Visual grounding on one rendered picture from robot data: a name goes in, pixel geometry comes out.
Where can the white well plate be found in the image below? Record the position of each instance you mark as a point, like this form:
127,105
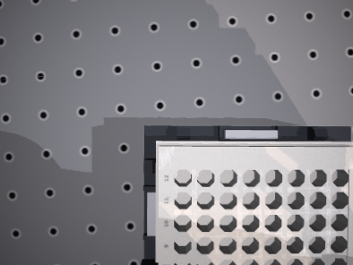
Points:
260,171

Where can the grey rectangular base plate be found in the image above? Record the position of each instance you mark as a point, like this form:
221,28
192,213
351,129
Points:
79,80

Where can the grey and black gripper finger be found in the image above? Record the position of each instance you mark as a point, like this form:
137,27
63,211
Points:
149,262

